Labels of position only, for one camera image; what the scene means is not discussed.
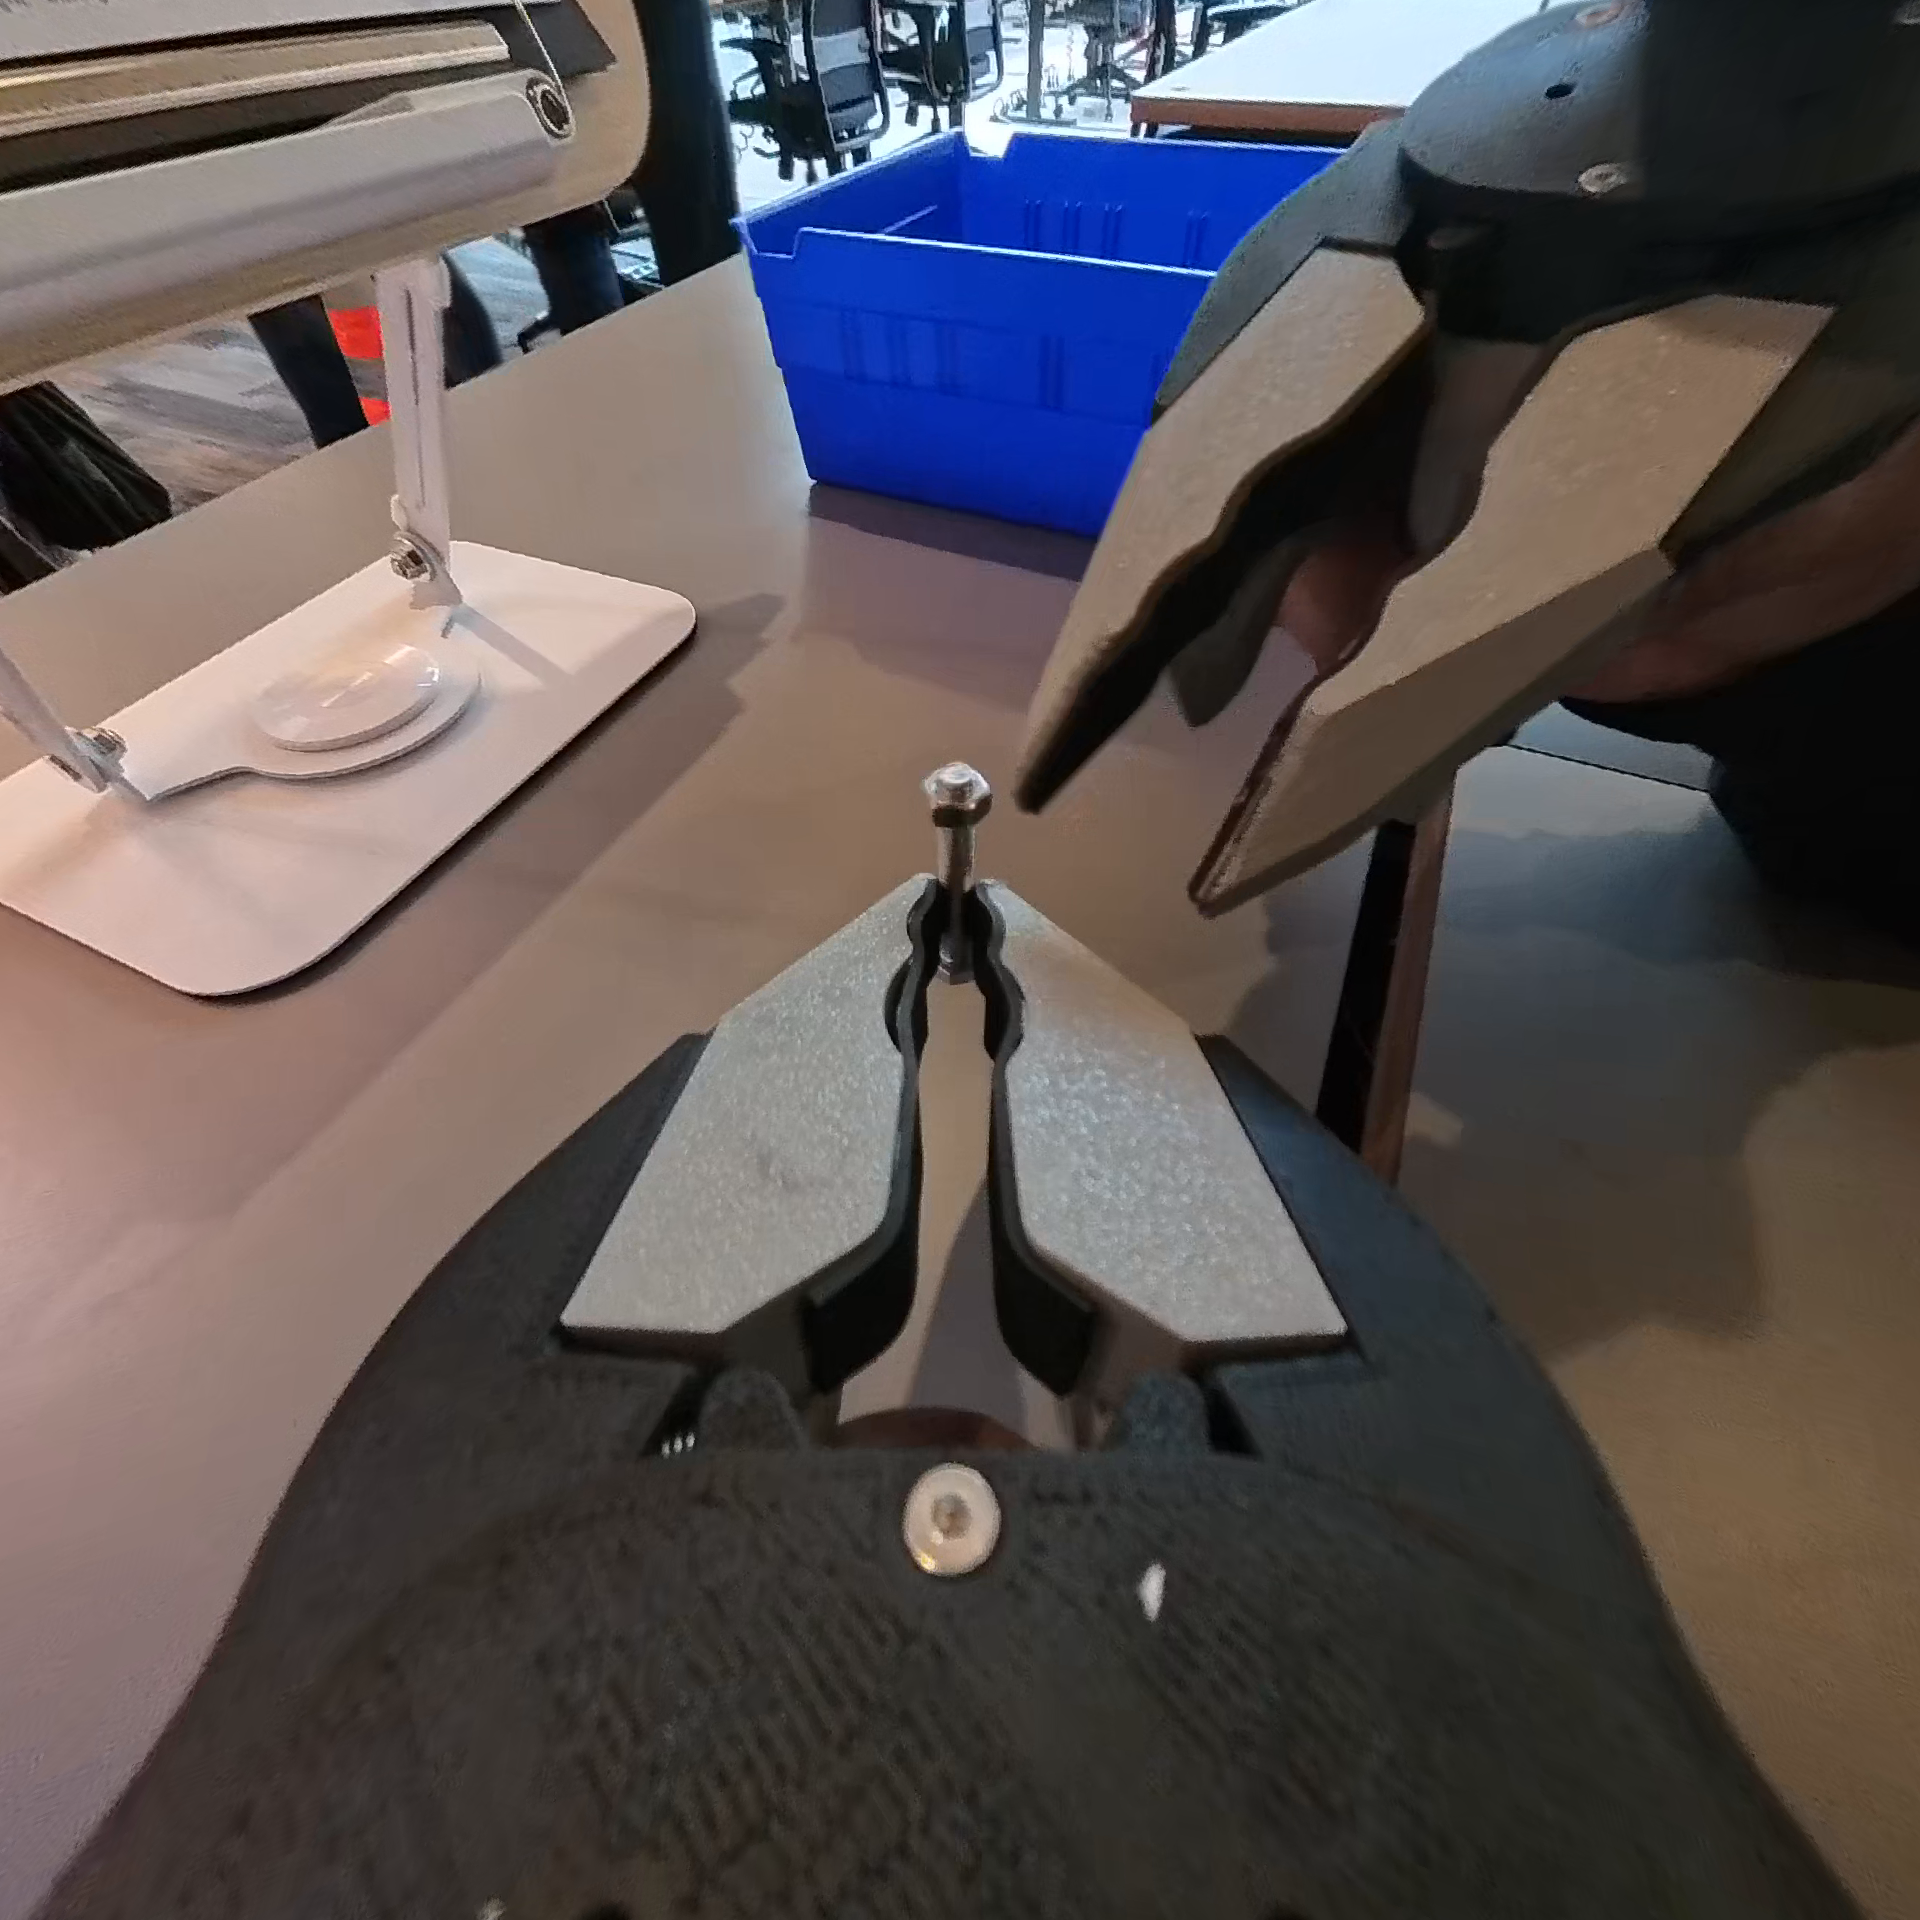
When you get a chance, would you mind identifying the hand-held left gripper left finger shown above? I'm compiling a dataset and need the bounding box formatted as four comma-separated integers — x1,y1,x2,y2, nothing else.
561,871,944,1394

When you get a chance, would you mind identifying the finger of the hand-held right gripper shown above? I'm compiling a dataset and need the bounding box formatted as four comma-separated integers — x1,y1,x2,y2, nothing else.
1186,299,1841,919
1010,238,1431,815

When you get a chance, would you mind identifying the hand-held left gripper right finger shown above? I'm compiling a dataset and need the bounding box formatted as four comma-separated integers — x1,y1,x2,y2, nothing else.
973,886,1350,1416

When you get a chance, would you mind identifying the blue plastic bin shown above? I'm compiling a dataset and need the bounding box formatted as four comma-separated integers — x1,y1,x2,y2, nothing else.
731,128,1352,538

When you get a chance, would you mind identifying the silver hex bolt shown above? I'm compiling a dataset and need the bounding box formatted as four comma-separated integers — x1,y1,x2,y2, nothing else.
919,761,992,982

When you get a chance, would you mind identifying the person's right hand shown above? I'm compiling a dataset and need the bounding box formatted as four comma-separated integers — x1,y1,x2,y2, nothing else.
1556,443,1920,707

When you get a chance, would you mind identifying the black office chair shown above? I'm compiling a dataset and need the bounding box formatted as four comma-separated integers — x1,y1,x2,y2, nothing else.
731,0,891,172
886,0,1007,132

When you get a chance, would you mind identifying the white adjustable stand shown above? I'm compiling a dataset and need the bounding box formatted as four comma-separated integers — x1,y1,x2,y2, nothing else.
0,0,701,999

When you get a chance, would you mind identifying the orange traffic cone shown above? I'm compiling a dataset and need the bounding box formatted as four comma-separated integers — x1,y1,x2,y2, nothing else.
324,299,378,437

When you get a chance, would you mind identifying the dark ribbed object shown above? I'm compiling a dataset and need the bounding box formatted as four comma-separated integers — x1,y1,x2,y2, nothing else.
0,387,174,592

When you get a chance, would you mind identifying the grey flat panel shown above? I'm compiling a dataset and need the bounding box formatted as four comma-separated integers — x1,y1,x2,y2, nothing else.
0,0,618,110

